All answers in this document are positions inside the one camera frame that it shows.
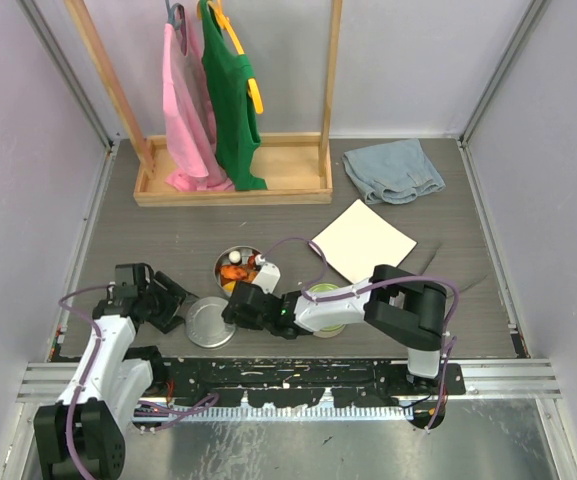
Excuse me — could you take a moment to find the yellow food piece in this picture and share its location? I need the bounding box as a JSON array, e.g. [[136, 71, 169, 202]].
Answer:
[[223, 281, 236, 293]]

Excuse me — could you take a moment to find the round steel lid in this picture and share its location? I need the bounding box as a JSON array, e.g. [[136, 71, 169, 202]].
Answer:
[[185, 297, 236, 349]]

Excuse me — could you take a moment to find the orange food piece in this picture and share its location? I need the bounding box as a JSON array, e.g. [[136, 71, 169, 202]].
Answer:
[[219, 265, 257, 282]]

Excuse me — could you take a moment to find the large round steel tin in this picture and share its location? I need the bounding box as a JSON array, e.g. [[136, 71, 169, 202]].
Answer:
[[214, 246, 261, 297]]

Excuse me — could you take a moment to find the green round lid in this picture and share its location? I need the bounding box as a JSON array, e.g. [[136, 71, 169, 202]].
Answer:
[[302, 283, 347, 302]]

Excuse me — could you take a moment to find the small steel bowl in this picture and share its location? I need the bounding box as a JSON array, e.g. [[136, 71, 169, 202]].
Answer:
[[313, 325, 345, 339]]

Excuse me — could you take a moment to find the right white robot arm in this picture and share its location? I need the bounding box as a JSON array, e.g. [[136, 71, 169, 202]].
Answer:
[[222, 265, 460, 394]]

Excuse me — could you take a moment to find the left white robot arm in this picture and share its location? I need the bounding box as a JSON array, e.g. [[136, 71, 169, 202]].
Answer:
[[33, 263, 193, 479]]

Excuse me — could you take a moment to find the white square plate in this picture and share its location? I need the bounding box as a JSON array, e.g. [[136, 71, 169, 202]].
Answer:
[[312, 200, 417, 284]]

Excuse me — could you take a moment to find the wooden clothes rack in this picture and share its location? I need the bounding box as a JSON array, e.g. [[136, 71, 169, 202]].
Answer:
[[65, 1, 343, 207]]

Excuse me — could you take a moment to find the pink shirt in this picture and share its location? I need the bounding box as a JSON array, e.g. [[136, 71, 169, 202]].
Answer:
[[162, 24, 234, 192]]

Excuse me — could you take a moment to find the folded blue towel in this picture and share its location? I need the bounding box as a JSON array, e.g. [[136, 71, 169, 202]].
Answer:
[[342, 139, 445, 205]]

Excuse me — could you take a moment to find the green shirt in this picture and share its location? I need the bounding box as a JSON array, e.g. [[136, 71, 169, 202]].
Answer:
[[202, 4, 269, 192]]

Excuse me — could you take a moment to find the grey clothes hanger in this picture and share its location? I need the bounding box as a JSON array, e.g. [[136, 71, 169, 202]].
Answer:
[[165, 0, 188, 55]]

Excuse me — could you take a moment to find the yellow clothes hanger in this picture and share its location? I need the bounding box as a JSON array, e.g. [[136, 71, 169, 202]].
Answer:
[[197, 1, 264, 114]]

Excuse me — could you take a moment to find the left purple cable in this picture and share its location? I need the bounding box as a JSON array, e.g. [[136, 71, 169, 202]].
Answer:
[[57, 284, 219, 480]]

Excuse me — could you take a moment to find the purple cable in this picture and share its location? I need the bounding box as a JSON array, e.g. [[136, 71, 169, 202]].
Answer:
[[57, 284, 219, 480], [257, 236, 461, 431]]

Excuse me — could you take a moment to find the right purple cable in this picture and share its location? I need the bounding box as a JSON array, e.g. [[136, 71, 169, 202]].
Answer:
[[257, 236, 461, 431]]

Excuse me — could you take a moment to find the white cable duct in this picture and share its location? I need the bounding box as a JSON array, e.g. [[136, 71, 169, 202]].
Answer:
[[132, 399, 415, 422]]

